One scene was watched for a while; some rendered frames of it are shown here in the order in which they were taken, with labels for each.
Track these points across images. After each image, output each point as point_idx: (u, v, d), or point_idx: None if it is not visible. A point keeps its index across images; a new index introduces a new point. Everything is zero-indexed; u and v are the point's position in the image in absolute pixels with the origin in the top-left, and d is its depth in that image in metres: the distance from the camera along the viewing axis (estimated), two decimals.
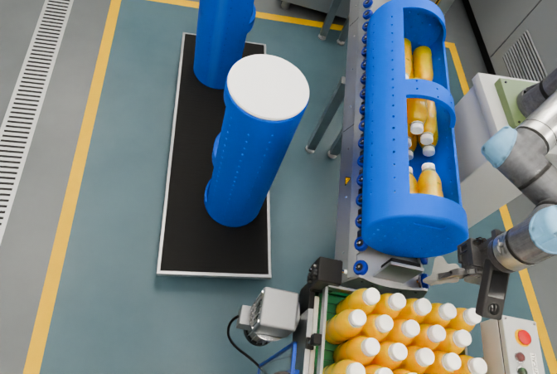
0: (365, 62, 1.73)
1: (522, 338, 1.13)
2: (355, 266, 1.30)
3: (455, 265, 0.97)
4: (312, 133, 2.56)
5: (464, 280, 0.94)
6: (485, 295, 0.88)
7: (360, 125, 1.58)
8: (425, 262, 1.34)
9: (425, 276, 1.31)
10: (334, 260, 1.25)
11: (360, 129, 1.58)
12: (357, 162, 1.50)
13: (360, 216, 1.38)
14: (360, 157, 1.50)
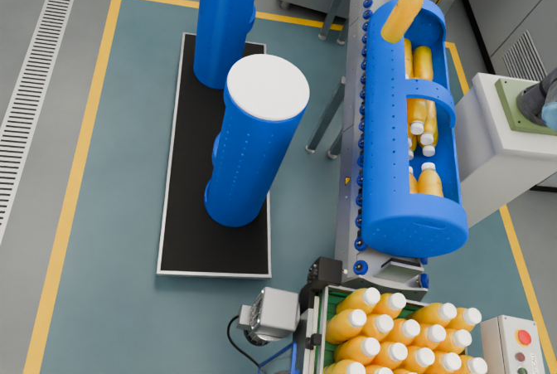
0: (365, 62, 1.73)
1: (522, 338, 1.13)
2: (355, 266, 1.30)
3: None
4: (312, 133, 2.56)
5: None
6: None
7: (360, 125, 1.58)
8: (425, 262, 1.34)
9: (425, 276, 1.31)
10: (334, 260, 1.25)
11: (360, 129, 1.58)
12: (357, 162, 1.50)
13: (360, 216, 1.38)
14: (360, 157, 1.50)
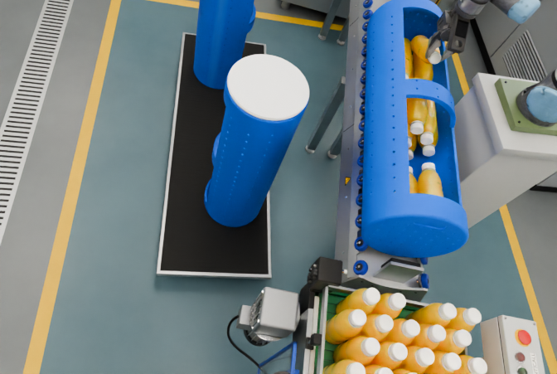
0: (365, 62, 1.73)
1: (522, 338, 1.13)
2: (355, 266, 1.30)
3: None
4: (312, 133, 2.56)
5: (441, 37, 1.42)
6: (452, 35, 1.35)
7: (360, 125, 1.58)
8: (425, 262, 1.34)
9: (425, 276, 1.31)
10: (334, 260, 1.25)
11: (360, 129, 1.58)
12: (357, 162, 1.50)
13: (360, 216, 1.38)
14: (360, 157, 1.50)
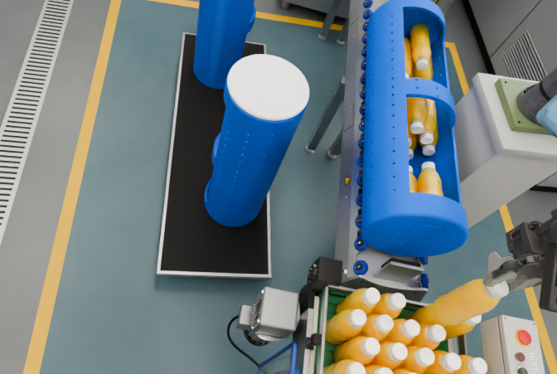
0: (365, 62, 1.73)
1: (522, 338, 1.13)
2: (355, 266, 1.30)
3: (509, 259, 0.85)
4: (312, 133, 2.56)
5: (520, 271, 0.81)
6: (551, 285, 0.75)
7: (360, 125, 1.57)
8: (425, 261, 1.34)
9: (425, 276, 1.31)
10: (334, 260, 1.25)
11: (360, 130, 1.57)
12: (357, 162, 1.50)
13: (359, 216, 1.38)
14: (360, 157, 1.50)
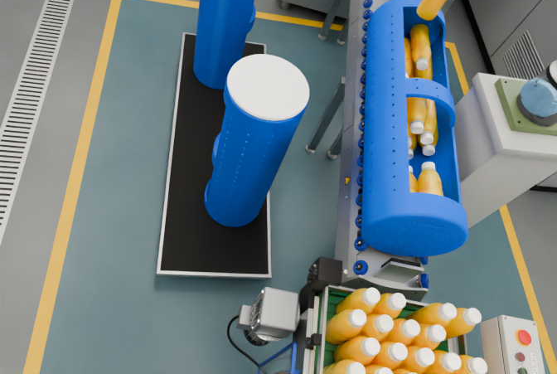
0: (365, 62, 1.73)
1: (522, 338, 1.13)
2: (355, 266, 1.30)
3: None
4: (312, 133, 2.56)
5: None
6: None
7: (360, 125, 1.57)
8: (425, 261, 1.34)
9: (425, 276, 1.31)
10: (334, 260, 1.25)
11: (360, 130, 1.57)
12: (357, 162, 1.50)
13: (359, 216, 1.38)
14: (360, 157, 1.50)
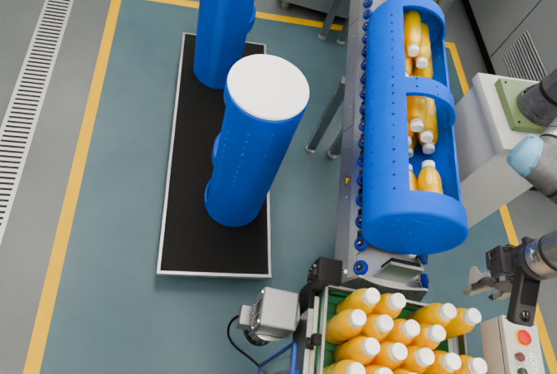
0: (365, 62, 1.73)
1: (522, 338, 1.13)
2: (355, 266, 1.30)
3: (486, 274, 0.99)
4: (312, 133, 2.56)
5: (494, 287, 0.95)
6: (516, 302, 0.88)
7: (360, 126, 1.57)
8: (425, 261, 1.34)
9: (425, 276, 1.31)
10: (334, 260, 1.25)
11: (361, 130, 1.57)
12: (358, 163, 1.49)
13: (358, 217, 1.38)
14: (360, 157, 1.50)
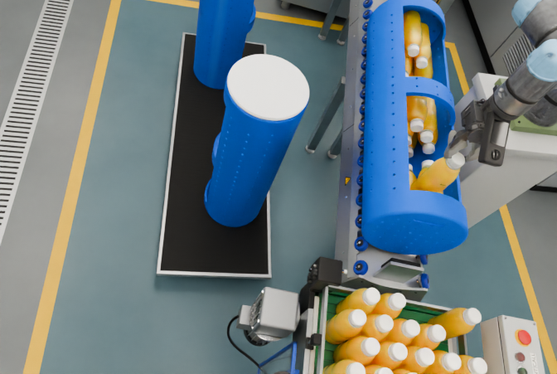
0: (365, 62, 1.73)
1: (522, 338, 1.13)
2: (355, 266, 1.30)
3: None
4: (312, 133, 2.56)
5: (467, 138, 1.01)
6: (486, 142, 0.94)
7: (360, 126, 1.57)
8: (425, 261, 1.34)
9: (425, 276, 1.31)
10: (334, 260, 1.25)
11: (361, 130, 1.57)
12: (358, 163, 1.49)
13: (358, 217, 1.38)
14: (360, 157, 1.50)
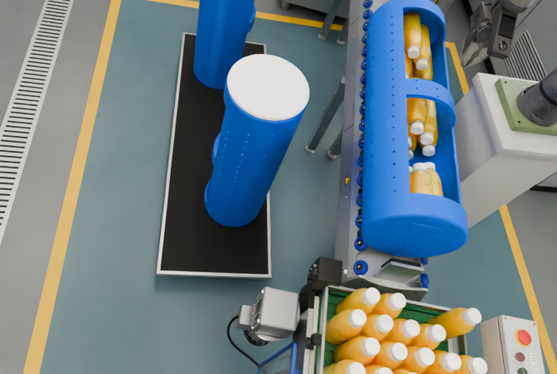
0: (365, 62, 1.73)
1: (522, 338, 1.13)
2: (355, 266, 1.30)
3: None
4: (312, 133, 2.56)
5: (477, 37, 1.08)
6: (496, 34, 1.01)
7: (360, 125, 1.58)
8: (425, 262, 1.34)
9: (425, 276, 1.31)
10: (334, 260, 1.25)
11: (360, 129, 1.58)
12: (357, 162, 1.50)
13: (360, 216, 1.38)
14: (360, 157, 1.50)
